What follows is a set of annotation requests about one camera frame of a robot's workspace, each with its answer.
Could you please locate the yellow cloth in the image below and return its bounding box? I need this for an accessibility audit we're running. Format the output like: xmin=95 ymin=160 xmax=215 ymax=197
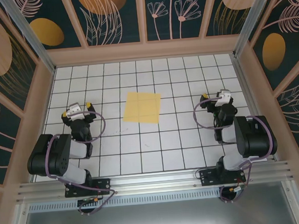
xmin=121 ymin=89 xmax=164 ymax=126

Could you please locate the grey metal sheet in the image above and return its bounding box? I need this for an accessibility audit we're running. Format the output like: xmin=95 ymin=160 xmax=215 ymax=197
xmin=16 ymin=193 xmax=299 ymax=224

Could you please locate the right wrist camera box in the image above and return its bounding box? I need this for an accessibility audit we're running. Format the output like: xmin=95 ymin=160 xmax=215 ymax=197
xmin=213 ymin=88 xmax=233 ymax=108

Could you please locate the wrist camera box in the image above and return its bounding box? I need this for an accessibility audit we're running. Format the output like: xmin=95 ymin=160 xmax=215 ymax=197
xmin=213 ymin=88 xmax=233 ymax=108
xmin=67 ymin=102 xmax=86 ymax=121

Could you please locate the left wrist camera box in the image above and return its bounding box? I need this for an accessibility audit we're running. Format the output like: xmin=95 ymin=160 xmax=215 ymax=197
xmin=67 ymin=102 xmax=86 ymax=121

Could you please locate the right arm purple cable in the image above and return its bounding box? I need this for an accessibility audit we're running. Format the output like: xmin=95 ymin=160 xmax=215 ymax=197
xmin=192 ymin=94 xmax=282 ymax=206

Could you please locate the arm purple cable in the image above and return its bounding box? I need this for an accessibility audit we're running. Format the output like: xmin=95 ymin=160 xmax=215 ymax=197
xmin=41 ymin=109 xmax=119 ymax=217
xmin=192 ymin=94 xmax=282 ymax=206

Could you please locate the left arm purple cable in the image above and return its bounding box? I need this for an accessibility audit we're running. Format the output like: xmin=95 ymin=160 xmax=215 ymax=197
xmin=41 ymin=109 xmax=119 ymax=217

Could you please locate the aluminium side rail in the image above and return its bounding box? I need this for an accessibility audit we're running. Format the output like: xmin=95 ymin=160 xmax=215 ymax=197
xmin=229 ymin=52 xmax=278 ymax=164

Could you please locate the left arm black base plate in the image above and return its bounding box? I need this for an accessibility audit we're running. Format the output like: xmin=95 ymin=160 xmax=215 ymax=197
xmin=63 ymin=178 xmax=112 ymax=199

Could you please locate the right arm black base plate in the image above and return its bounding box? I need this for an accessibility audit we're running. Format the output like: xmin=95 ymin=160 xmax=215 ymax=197
xmin=199 ymin=166 xmax=247 ymax=188

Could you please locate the aluminium corner post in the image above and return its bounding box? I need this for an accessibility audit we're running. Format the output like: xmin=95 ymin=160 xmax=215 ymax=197
xmin=229 ymin=0 xmax=277 ymax=58
xmin=0 ymin=0 xmax=57 ymax=77

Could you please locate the long aluminium mounting rail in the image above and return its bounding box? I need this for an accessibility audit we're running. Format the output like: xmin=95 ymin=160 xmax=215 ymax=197
xmin=14 ymin=160 xmax=296 ymax=203

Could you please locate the slotted grey cable duct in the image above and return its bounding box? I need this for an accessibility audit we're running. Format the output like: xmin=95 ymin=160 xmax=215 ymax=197
xmin=27 ymin=189 xmax=223 ymax=214

